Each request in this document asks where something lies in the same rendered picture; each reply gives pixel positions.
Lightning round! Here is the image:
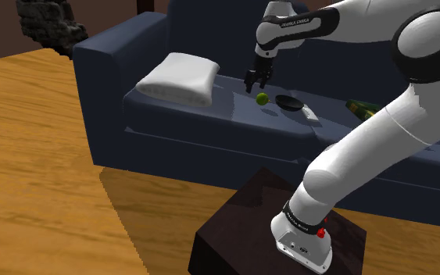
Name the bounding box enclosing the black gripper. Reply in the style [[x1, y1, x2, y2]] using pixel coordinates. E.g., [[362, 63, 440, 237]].
[[243, 54, 275, 94]]

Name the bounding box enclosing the black bowl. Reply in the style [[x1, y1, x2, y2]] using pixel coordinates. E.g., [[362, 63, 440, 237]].
[[274, 95, 305, 113]]

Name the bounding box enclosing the white remote control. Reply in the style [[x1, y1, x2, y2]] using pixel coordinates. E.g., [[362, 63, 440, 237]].
[[302, 104, 320, 123]]

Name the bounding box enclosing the white pillow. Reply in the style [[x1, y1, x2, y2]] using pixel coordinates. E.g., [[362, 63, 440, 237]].
[[134, 52, 220, 108]]

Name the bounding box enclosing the dark blue sofa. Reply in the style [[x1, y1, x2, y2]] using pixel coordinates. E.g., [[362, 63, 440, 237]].
[[72, 0, 440, 230]]

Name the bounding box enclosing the green box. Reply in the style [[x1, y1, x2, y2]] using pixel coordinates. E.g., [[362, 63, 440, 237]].
[[345, 98, 383, 122]]

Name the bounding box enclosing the dark robot stand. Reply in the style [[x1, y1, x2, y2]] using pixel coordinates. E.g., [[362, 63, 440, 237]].
[[187, 166, 368, 275]]

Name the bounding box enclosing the dark rough rock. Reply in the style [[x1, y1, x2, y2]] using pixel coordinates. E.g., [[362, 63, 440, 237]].
[[15, 0, 89, 59]]

